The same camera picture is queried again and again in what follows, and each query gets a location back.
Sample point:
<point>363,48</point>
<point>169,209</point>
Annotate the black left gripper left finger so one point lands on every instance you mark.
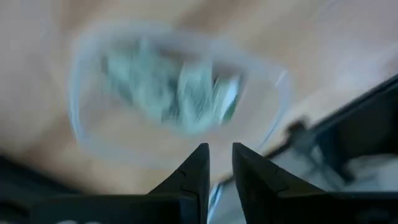
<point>196,174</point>

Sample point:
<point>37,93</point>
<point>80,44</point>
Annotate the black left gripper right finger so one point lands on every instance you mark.
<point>255,180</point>

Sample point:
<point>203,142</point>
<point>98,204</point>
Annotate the green stevia packet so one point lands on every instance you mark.
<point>186,99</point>
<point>124,71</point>
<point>228,96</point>

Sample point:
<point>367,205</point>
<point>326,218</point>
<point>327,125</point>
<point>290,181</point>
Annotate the clear plastic bag with candies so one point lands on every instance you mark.
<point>81,93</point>

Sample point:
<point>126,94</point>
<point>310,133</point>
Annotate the black metal table frame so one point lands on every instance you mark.
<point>357,124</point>

